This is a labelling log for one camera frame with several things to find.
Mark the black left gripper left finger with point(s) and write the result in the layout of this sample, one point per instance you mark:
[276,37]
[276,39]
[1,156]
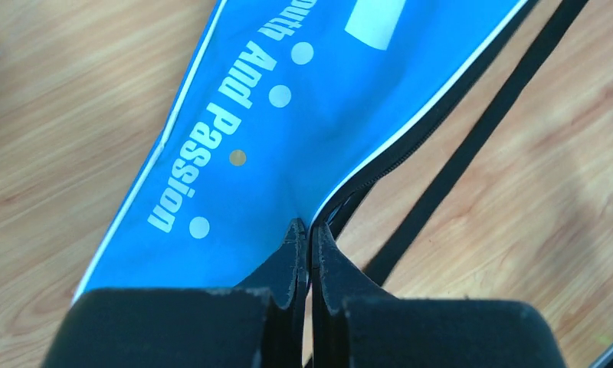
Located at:
[284,276]

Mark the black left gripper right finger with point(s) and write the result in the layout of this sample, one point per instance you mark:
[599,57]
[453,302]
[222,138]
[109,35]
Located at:
[336,281]

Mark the blue racket bag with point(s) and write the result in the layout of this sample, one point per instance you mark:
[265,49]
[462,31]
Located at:
[285,108]

